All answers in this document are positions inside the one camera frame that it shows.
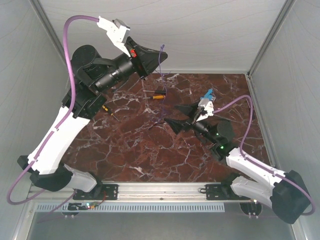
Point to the black mount plate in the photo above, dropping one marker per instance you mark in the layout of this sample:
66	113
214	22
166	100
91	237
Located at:
105	191
216	192

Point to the blue plastic connector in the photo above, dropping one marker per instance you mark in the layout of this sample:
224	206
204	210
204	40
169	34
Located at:
210	95

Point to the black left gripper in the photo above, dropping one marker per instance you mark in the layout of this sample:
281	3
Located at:
146	60

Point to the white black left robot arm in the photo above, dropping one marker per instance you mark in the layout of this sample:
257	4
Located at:
94	75

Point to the grey slotted cable duct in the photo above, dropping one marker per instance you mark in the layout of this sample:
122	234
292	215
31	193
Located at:
146	207

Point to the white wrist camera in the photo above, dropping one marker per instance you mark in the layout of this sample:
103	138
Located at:
117	31
205	109

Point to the black handled screwdriver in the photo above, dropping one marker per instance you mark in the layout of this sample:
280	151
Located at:
161	92

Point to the black left mount plate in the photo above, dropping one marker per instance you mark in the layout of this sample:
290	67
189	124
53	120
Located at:
105	191

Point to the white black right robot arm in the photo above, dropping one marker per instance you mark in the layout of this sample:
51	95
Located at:
284	192

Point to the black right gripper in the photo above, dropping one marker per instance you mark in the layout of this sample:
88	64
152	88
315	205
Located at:
177	125

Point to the small black screwdriver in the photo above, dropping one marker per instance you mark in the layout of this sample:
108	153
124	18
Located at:
251	108

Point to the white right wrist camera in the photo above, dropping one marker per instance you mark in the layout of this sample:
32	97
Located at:
205	109

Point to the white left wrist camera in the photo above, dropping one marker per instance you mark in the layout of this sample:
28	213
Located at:
117	31

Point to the black yellow screwdriver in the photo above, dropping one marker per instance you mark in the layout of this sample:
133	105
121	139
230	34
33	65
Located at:
110	112

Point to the yellow handled screwdriver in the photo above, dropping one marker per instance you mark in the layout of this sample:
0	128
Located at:
155	97

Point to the black right mount plate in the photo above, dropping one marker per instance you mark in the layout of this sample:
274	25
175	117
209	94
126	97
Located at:
216	192

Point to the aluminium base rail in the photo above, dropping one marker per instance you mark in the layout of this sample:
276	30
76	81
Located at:
187	191

